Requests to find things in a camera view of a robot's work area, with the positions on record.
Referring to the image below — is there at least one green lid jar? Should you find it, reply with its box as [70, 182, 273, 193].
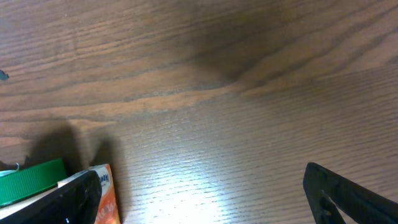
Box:
[1, 159, 67, 219]

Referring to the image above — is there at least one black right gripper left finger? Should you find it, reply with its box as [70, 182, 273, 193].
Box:
[1, 171, 102, 224]

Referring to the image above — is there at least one small orange carton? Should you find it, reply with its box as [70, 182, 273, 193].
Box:
[57, 164, 121, 224]

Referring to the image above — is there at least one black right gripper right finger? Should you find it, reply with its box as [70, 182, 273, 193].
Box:
[303, 162, 397, 224]

